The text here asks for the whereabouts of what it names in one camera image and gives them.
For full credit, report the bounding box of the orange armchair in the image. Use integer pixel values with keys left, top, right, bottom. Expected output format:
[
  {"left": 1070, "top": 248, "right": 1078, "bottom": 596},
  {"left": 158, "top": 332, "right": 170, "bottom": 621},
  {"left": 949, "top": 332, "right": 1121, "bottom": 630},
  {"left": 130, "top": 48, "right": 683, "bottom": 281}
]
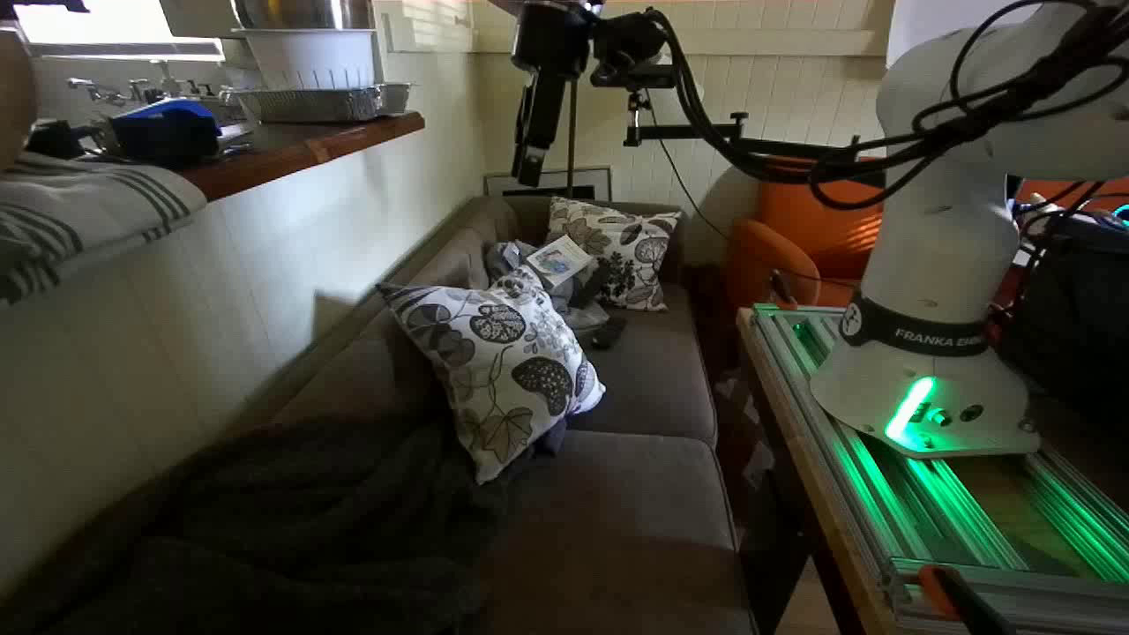
[{"left": 720, "top": 173, "right": 892, "bottom": 347}]

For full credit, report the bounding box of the foil tray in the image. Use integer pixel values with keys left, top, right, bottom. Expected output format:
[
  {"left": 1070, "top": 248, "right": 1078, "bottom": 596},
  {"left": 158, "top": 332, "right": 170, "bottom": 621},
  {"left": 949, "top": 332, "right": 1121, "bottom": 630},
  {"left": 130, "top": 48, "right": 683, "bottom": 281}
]
[{"left": 231, "top": 80, "right": 392, "bottom": 127}]

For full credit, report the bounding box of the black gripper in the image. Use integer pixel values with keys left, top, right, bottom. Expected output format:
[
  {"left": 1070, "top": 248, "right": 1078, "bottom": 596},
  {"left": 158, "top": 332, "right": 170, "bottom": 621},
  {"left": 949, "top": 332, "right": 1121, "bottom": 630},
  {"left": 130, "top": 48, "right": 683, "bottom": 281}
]
[{"left": 511, "top": 0, "right": 592, "bottom": 186}]

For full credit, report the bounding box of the dark grey blanket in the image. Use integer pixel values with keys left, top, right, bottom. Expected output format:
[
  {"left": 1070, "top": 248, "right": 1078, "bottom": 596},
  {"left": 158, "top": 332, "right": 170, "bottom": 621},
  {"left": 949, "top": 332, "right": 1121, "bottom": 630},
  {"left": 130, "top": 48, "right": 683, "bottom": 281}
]
[{"left": 20, "top": 408, "right": 569, "bottom": 635}]

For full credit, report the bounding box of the black item on counter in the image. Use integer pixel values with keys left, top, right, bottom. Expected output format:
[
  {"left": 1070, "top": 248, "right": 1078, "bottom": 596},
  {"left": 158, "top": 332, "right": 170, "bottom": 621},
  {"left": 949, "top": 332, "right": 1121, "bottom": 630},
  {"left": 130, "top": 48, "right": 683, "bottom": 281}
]
[{"left": 20, "top": 118, "right": 91, "bottom": 163}]

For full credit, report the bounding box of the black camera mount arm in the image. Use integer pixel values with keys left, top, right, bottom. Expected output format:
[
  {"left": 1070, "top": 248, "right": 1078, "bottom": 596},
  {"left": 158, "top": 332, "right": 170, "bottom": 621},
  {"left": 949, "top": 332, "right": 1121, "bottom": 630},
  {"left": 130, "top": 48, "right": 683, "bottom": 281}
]
[{"left": 617, "top": 87, "right": 884, "bottom": 190}]

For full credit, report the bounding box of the blue cloth item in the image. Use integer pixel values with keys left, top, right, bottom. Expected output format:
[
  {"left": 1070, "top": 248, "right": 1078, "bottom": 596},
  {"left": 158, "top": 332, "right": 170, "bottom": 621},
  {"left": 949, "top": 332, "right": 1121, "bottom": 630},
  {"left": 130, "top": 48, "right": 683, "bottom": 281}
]
[{"left": 109, "top": 98, "right": 225, "bottom": 167}]

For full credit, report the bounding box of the striped white towel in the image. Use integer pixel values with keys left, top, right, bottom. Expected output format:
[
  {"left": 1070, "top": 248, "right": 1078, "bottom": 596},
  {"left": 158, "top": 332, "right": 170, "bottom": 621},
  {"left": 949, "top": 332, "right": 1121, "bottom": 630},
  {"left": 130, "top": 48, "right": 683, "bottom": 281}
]
[{"left": 0, "top": 155, "right": 210, "bottom": 307}]

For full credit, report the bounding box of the small floral pillow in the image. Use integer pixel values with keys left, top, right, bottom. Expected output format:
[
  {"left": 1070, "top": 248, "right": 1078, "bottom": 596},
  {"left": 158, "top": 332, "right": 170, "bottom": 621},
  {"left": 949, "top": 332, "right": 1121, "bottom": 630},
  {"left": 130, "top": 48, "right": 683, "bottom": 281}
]
[{"left": 543, "top": 195, "right": 683, "bottom": 314}]

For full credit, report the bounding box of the black bag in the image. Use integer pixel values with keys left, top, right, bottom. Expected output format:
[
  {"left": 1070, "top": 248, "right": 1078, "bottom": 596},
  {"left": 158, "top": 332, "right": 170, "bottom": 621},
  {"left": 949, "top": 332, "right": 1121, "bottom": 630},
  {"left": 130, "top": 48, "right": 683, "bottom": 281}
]
[{"left": 999, "top": 216, "right": 1129, "bottom": 427}]

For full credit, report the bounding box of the metal pot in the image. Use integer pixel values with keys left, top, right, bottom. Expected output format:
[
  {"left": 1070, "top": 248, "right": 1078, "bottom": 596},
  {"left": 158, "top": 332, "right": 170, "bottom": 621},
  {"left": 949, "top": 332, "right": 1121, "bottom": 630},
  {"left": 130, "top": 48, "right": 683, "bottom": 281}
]
[{"left": 225, "top": 0, "right": 376, "bottom": 36}]

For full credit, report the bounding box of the white plastic tub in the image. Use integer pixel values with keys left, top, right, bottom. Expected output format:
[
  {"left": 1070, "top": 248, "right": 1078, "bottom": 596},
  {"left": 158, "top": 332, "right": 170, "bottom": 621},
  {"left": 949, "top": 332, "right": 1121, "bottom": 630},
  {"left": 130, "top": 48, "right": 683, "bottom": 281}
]
[{"left": 225, "top": 23, "right": 384, "bottom": 95}]

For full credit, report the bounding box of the grey-brown sofa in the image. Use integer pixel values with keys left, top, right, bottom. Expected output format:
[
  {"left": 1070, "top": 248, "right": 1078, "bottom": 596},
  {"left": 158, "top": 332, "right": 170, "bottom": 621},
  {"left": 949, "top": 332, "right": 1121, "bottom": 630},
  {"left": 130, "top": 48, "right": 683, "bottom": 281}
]
[{"left": 20, "top": 190, "right": 760, "bottom": 635}]

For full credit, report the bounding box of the black cable bundle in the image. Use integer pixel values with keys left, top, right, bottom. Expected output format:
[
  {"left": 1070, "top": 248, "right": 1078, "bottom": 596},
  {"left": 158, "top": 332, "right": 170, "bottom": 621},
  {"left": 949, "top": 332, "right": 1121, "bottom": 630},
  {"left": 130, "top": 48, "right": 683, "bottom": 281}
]
[{"left": 644, "top": 0, "right": 1129, "bottom": 239}]

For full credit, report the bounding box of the white blue book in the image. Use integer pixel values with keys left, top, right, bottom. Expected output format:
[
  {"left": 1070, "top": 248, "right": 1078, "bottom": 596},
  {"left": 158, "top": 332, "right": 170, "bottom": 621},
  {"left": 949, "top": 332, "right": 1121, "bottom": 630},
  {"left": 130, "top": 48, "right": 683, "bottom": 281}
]
[{"left": 523, "top": 233, "right": 597, "bottom": 294}]

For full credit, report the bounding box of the small black object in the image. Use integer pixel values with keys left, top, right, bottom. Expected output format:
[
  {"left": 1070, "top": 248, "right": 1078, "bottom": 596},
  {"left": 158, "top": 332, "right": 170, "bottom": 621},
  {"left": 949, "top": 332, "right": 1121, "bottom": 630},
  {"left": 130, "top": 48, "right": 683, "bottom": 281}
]
[{"left": 577, "top": 305, "right": 630, "bottom": 352}]

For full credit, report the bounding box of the aluminium frame robot table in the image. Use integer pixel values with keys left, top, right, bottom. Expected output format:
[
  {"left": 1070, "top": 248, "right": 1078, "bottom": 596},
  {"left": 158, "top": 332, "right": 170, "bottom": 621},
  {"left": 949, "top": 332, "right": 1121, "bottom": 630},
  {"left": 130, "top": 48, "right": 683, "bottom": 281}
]
[{"left": 737, "top": 301, "right": 1129, "bottom": 635}]

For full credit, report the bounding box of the wooden counter top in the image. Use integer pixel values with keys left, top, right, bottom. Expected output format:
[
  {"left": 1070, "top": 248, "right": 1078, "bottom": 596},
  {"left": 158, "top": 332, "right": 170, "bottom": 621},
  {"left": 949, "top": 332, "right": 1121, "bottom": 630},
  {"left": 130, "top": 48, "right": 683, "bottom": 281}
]
[{"left": 174, "top": 109, "right": 431, "bottom": 205}]

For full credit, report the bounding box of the large floral pillow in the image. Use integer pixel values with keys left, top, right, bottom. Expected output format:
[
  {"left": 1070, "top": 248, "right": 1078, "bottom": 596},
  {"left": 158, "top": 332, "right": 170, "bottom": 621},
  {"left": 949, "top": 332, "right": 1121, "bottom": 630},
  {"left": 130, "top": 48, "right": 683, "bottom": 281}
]
[{"left": 384, "top": 265, "right": 611, "bottom": 488}]

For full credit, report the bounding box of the bright window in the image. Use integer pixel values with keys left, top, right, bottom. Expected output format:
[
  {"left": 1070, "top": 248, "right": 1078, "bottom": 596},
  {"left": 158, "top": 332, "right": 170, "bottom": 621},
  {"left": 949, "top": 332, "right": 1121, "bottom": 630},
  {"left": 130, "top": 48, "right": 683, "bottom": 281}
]
[{"left": 9, "top": 0, "right": 225, "bottom": 63}]

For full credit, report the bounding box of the thin black stand pole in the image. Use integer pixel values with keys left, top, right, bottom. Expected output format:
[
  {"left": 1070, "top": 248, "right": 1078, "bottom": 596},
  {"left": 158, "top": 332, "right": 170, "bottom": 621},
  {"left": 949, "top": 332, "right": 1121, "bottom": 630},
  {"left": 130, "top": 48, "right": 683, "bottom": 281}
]
[{"left": 564, "top": 75, "right": 582, "bottom": 196}]

